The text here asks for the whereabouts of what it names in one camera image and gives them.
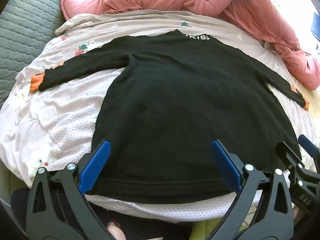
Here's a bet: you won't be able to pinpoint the pink quilted comforter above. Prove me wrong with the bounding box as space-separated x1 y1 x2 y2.
60 0 319 90

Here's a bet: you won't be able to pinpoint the black sweater with orange cuffs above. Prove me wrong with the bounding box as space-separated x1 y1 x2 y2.
31 30 307 204

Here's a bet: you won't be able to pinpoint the grey quilted headboard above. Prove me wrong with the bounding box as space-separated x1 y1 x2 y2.
1 0 65 110

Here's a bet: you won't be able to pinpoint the beige strawberry bear blanket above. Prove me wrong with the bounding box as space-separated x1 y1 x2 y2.
0 9 320 223

